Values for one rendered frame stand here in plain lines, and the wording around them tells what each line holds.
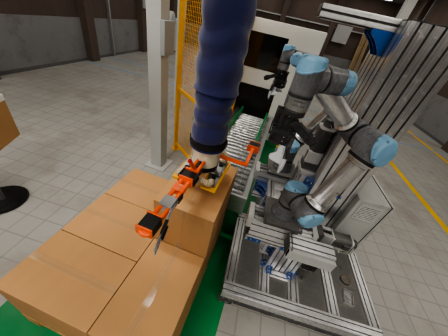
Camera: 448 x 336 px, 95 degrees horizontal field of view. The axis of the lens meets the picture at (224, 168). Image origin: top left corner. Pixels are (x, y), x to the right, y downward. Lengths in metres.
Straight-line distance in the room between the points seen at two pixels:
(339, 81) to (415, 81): 0.54
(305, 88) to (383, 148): 0.44
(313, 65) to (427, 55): 0.65
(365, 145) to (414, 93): 0.35
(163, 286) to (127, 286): 0.21
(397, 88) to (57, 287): 1.97
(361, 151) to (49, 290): 1.71
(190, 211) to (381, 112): 1.10
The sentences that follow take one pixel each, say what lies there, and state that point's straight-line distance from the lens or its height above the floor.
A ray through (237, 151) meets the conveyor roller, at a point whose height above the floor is 0.51.
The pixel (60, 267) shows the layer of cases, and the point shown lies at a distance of 1.68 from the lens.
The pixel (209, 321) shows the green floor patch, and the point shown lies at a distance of 2.01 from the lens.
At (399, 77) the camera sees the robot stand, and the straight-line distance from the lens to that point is 1.20.
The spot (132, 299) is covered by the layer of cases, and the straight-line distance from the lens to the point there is 1.48.
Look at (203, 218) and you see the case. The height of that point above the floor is 0.94.
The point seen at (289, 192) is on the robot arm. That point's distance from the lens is 1.15.
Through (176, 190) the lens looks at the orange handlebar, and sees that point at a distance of 1.04.
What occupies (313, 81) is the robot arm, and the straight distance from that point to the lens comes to 0.66.
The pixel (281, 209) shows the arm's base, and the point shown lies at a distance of 1.23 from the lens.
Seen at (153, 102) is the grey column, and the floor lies 0.94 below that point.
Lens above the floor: 1.92
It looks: 36 degrees down
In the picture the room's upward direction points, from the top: 13 degrees clockwise
